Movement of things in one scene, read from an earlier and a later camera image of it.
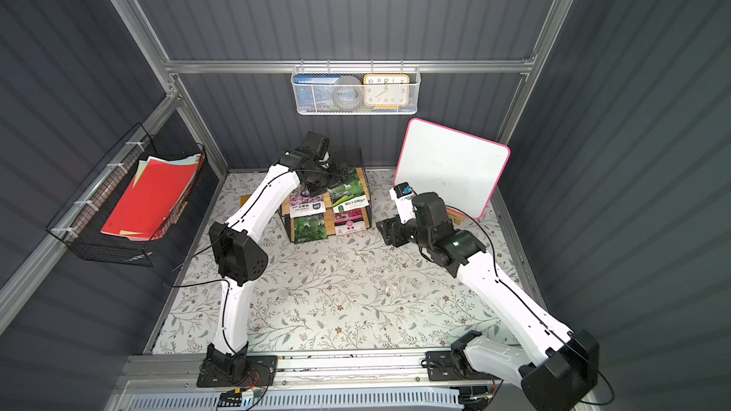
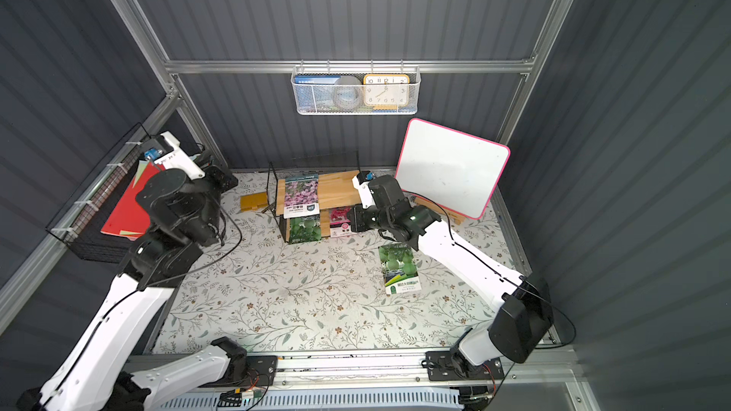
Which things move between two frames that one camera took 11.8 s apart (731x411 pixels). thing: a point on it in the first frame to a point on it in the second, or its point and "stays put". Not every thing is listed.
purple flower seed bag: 305,205 stays put
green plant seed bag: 347,196 to 399,267
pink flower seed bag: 349,223 stays put
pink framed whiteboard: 463,168 stays put
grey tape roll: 347,91 stays put
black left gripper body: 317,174 to 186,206
